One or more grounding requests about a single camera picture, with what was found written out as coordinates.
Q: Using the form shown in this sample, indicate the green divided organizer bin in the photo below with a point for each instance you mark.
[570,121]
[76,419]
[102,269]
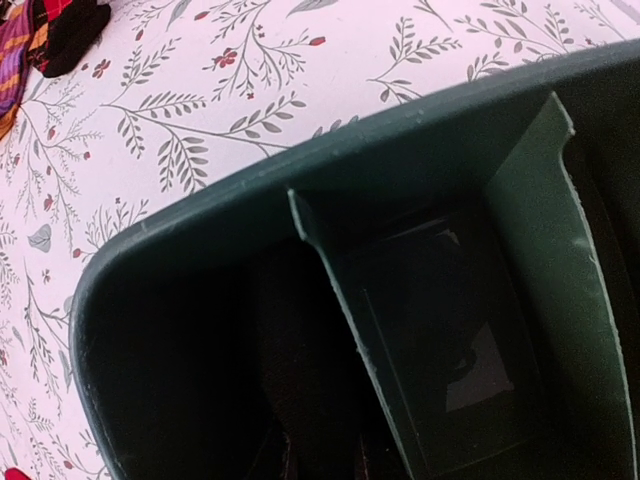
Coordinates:
[483,244]

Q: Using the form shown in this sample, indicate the black sock with white stripes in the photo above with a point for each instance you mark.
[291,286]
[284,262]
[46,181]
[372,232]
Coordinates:
[311,371]

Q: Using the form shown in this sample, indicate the floral white table mat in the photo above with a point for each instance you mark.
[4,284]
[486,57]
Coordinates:
[178,94]

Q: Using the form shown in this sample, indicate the red black argyle sock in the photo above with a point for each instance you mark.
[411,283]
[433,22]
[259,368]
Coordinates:
[64,30]

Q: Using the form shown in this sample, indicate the maroon purple striped sock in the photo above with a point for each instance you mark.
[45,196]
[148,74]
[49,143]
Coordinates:
[17,33]

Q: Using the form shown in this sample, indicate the red sock with white cuff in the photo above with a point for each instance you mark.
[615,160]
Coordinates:
[14,473]

